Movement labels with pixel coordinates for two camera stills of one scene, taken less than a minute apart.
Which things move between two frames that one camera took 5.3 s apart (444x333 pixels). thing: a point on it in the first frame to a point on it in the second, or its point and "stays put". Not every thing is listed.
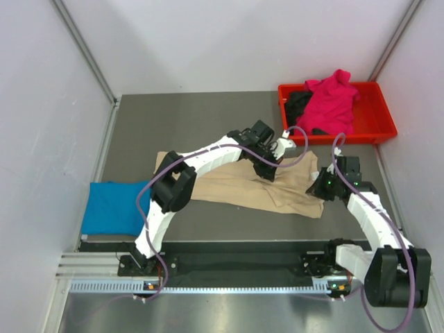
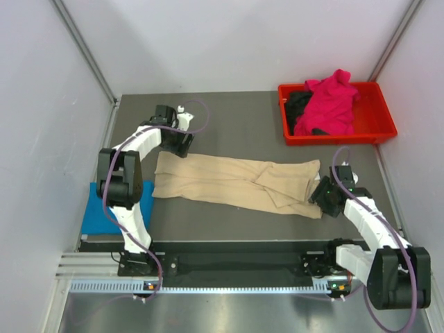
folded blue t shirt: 112,208 stays put
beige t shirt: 234,184 stays put
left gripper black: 267,172 to 180,149
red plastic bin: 372,122 stays put
